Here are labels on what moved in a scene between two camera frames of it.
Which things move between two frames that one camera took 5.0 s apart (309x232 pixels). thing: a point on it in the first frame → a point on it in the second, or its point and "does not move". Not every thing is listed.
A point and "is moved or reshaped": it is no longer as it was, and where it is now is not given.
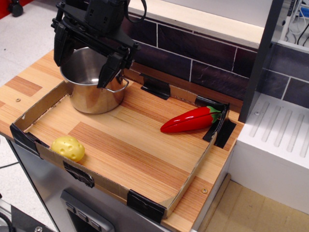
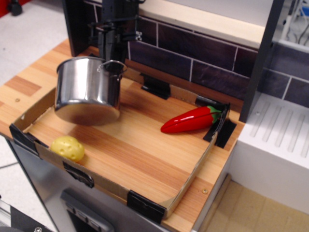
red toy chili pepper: (191, 120) does not move
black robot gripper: (100, 24) → (122, 16)
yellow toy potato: (69, 147) does not move
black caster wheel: (15, 8) does not move
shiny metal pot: (83, 69) is moved or reshaped
